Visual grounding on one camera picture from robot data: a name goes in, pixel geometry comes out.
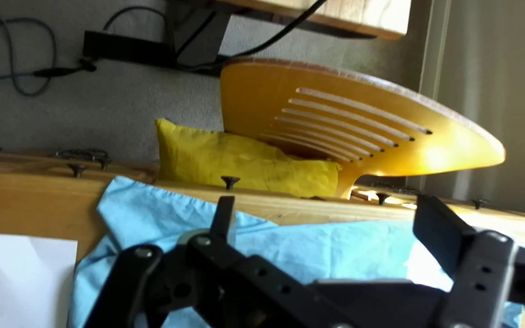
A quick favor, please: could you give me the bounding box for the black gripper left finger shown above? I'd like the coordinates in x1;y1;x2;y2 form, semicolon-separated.
84;195;361;328

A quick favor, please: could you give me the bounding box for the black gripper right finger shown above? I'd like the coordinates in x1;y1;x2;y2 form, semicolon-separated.
412;191;525;328

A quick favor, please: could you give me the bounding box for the light blue cloth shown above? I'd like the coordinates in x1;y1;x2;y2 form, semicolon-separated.
68;173;525;328

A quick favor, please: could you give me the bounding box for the yellow cloth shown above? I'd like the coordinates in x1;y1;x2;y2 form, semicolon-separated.
153;116;343;200

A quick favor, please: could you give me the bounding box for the white paper sheet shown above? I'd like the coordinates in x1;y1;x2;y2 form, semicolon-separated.
0;231;80;328

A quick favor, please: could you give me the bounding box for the beige curtain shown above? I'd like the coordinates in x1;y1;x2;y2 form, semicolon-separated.
416;0;525;215

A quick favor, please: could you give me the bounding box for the light wooden desk top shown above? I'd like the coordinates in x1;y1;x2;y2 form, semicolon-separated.
213;0;414;44

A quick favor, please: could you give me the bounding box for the black plug cable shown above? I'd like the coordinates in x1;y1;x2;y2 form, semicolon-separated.
0;54;99;82

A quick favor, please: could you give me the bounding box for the grey looped cable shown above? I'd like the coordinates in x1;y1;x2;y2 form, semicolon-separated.
0;14;60;98

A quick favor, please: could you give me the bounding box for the thin black arched cable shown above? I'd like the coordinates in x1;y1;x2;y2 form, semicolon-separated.
102;3;168;33

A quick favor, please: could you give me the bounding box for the black diagonal cable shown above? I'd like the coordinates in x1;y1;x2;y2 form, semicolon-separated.
177;0;330;71

